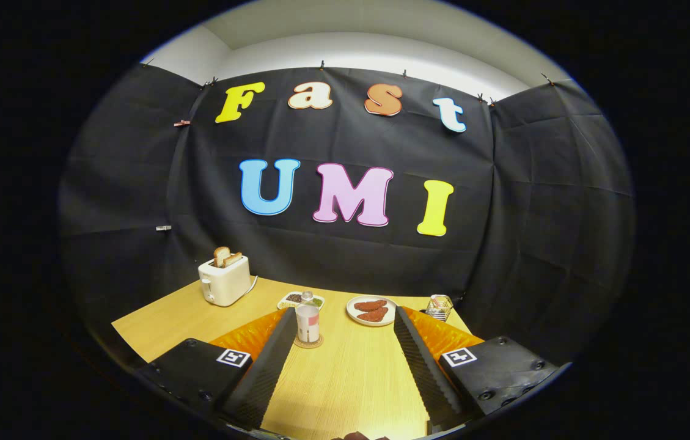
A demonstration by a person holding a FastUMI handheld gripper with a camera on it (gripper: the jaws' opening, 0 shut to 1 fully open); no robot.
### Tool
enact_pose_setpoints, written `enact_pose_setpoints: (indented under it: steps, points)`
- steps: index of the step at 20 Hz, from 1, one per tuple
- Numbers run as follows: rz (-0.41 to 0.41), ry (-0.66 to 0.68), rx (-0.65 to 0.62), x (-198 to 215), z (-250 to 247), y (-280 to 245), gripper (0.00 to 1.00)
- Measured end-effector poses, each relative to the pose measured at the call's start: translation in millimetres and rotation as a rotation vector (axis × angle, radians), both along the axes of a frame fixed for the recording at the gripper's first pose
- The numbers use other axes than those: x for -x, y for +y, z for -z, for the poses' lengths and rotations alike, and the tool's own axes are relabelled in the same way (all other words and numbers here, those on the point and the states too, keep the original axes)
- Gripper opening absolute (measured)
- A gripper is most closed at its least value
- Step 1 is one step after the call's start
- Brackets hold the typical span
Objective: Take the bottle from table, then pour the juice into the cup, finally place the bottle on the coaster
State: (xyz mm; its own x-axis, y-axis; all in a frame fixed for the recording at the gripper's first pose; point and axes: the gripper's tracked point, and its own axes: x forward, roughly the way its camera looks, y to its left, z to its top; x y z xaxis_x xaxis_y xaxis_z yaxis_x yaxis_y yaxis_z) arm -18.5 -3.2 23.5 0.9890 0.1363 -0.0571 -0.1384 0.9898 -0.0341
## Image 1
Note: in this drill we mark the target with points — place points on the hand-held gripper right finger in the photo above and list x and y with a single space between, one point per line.
424 373

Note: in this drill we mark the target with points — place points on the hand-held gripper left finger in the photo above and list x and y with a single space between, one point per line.
259 379

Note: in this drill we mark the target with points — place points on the round cork coaster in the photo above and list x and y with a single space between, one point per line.
319 343

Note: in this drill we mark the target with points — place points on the clear plastic juice bottle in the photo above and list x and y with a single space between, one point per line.
308 321

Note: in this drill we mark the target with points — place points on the wooden table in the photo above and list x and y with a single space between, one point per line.
351 379

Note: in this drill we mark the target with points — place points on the brown meat piece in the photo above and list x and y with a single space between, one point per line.
374 315
370 305

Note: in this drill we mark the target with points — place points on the white divided spice dish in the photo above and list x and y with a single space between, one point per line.
288 299

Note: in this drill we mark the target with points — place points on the white round plate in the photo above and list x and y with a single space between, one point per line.
354 318

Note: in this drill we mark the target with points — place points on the cream toaster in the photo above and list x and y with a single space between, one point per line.
227 284

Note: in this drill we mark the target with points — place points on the toast slice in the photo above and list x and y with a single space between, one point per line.
233 259
220 255

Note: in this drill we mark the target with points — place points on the copper clip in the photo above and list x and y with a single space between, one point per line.
181 123

